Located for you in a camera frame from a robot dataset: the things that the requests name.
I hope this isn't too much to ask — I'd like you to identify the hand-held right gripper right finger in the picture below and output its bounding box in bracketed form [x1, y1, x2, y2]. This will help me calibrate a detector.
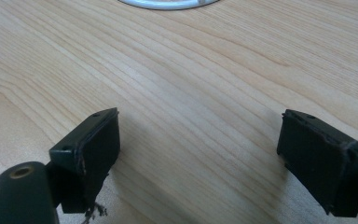
[276, 108, 358, 218]

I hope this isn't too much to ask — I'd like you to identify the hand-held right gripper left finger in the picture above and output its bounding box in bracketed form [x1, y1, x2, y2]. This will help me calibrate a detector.
[45, 107, 121, 224]

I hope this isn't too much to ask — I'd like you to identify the white round plate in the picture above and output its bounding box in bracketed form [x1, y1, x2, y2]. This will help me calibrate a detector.
[117, 0, 221, 11]

